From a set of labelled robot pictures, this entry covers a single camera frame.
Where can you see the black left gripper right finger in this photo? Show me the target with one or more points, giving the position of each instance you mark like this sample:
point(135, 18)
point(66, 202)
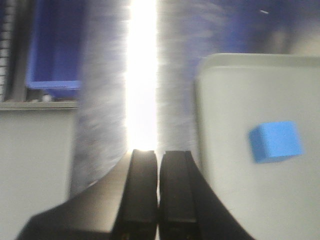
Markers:
point(177, 217)

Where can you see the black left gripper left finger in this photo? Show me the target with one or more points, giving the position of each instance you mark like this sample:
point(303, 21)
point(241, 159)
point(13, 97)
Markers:
point(138, 212)

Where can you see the blue foam cube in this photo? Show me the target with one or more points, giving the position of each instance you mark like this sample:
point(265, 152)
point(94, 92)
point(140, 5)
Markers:
point(276, 141)

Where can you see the blue plastic bin left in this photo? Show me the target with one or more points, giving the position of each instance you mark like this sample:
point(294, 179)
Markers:
point(55, 45)

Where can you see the white roller conveyor track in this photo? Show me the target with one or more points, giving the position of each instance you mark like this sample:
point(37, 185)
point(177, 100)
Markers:
point(8, 10)

